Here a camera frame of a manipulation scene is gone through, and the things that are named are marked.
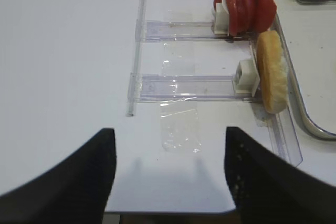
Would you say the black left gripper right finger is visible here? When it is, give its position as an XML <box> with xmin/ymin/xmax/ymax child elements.
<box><xmin>224</xmin><ymin>126</ymin><xmax>335</xmax><ymax>223</ymax></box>

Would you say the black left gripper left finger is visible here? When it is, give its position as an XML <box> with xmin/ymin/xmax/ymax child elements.
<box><xmin>1</xmin><ymin>128</ymin><xmax>117</xmax><ymax>223</ymax></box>

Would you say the white tomato pusher block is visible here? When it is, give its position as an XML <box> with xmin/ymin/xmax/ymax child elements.
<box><xmin>213</xmin><ymin>3</ymin><xmax>229</xmax><ymax>35</ymax></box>

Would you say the inner red tomato slice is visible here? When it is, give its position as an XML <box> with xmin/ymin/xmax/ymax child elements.
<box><xmin>253</xmin><ymin>0</ymin><xmax>277</xmax><ymax>33</ymax></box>

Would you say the red tomato slice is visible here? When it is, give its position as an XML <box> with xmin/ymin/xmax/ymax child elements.
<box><xmin>213</xmin><ymin>0</ymin><xmax>255</xmax><ymax>37</ymax></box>
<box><xmin>253</xmin><ymin>0</ymin><xmax>277</xmax><ymax>33</ymax></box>

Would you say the outer red tomato slice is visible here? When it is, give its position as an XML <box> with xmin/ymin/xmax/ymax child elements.
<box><xmin>213</xmin><ymin>0</ymin><xmax>255</xmax><ymax>37</ymax></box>

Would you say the clear tape patch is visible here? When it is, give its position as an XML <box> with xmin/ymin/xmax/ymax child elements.
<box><xmin>160</xmin><ymin>101</ymin><xmax>202</xmax><ymax>154</ymax></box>

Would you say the white bun pusher block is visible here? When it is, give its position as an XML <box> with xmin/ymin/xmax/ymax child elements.
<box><xmin>233</xmin><ymin>58</ymin><xmax>260</xmax><ymax>97</ymax></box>

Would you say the left bun half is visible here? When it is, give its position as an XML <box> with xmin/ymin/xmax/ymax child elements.
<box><xmin>256</xmin><ymin>30</ymin><xmax>288</xmax><ymax>114</ymax></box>

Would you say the clear left outer strip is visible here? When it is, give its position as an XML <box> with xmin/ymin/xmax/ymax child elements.
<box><xmin>126</xmin><ymin>0</ymin><xmax>146</xmax><ymax>117</ymax></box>

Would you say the metal serving tray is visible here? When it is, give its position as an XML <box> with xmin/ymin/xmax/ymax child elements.
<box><xmin>275</xmin><ymin>0</ymin><xmax>335</xmax><ymax>139</ymax></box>

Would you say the clear bun track rail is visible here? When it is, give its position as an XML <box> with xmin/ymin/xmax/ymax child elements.
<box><xmin>128</xmin><ymin>73</ymin><xmax>261</xmax><ymax>103</ymax></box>

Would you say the clear tomato track rail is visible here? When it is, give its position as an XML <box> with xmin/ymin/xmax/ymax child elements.
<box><xmin>134</xmin><ymin>19</ymin><xmax>253</xmax><ymax>43</ymax></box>

